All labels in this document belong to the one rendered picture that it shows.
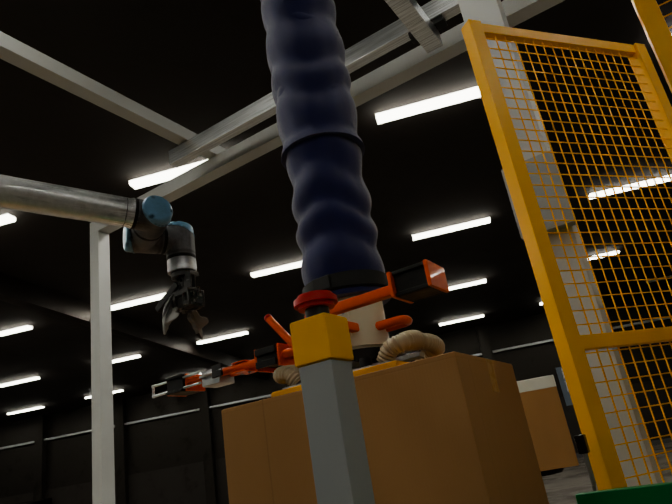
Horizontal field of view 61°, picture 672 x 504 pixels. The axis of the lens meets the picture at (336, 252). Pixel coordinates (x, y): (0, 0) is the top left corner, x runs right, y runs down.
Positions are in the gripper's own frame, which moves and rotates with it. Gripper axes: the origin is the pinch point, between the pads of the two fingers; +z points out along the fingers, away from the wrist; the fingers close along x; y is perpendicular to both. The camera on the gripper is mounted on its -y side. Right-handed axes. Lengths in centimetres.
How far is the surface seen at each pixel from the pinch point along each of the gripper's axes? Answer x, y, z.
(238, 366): -2.0, 22.8, 14.0
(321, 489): -52, 78, 46
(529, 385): 157, 60, 23
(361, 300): -26, 77, 14
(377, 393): -18, 72, 31
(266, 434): -18, 43, 35
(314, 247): -9, 57, -8
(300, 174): -8, 56, -29
